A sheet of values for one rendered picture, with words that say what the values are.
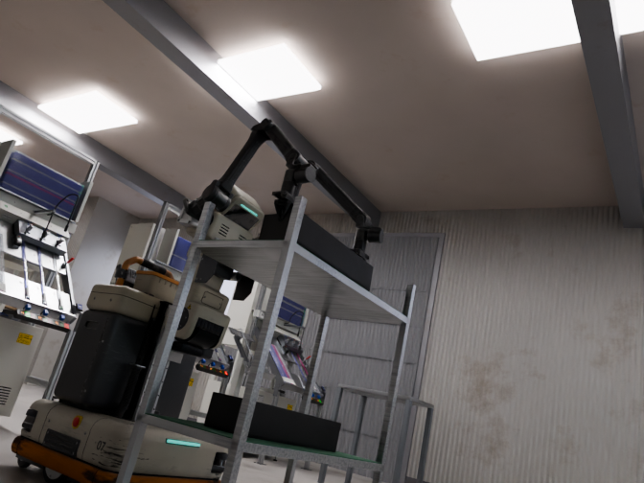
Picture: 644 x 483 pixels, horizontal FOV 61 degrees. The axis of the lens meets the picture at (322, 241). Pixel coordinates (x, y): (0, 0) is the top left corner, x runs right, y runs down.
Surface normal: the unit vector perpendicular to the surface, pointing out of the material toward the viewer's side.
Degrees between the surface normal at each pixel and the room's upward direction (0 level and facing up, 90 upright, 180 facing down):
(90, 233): 90
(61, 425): 90
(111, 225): 90
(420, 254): 90
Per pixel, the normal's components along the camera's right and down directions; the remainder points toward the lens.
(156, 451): 0.83, 0.00
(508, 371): -0.52, -0.38
